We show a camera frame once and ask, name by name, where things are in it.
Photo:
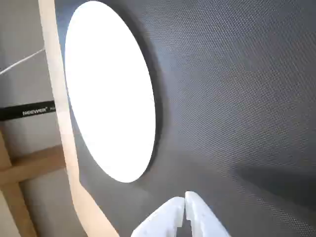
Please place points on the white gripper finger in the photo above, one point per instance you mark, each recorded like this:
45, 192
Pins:
202, 219
165, 217

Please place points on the round white dish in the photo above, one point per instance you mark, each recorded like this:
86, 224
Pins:
108, 93

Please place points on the dark grey textured mat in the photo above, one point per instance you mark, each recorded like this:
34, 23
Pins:
234, 98

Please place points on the black Neewer stand pole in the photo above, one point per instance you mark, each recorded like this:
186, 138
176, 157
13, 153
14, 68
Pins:
27, 111

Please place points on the light wooden frame crossbar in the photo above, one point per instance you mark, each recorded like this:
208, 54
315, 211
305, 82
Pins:
42, 160

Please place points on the light wooden frame post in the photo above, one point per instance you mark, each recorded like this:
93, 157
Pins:
17, 202

